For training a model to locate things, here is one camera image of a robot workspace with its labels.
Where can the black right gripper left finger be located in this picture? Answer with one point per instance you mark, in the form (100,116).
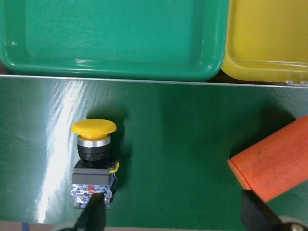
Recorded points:
(93,217)

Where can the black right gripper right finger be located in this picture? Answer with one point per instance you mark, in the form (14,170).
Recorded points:
(256,215)

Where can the yellow push button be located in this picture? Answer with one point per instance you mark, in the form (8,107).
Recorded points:
(95,172)

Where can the plain orange cylinder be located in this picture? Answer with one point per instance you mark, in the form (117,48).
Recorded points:
(275,164)

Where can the green conveyor belt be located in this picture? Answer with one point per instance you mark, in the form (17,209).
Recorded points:
(173,141)

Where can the yellow plastic tray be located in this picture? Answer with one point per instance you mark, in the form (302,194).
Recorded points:
(267,40)

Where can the green plastic tray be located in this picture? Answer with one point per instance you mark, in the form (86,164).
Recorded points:
(166,40)

